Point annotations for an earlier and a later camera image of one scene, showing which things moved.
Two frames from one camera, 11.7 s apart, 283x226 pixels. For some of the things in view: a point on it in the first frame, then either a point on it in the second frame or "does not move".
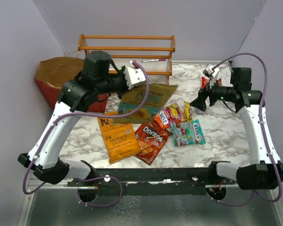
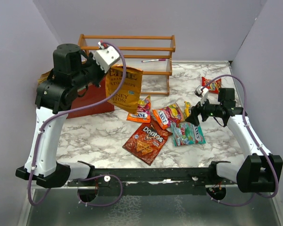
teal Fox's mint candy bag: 187,133 does not move
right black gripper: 203,93 to 195,110
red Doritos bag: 152,136 does not move
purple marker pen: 158,60 does not move
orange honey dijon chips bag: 119,140 to 128,97
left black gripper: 126,89 to 90,60
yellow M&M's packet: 188,111 does not move
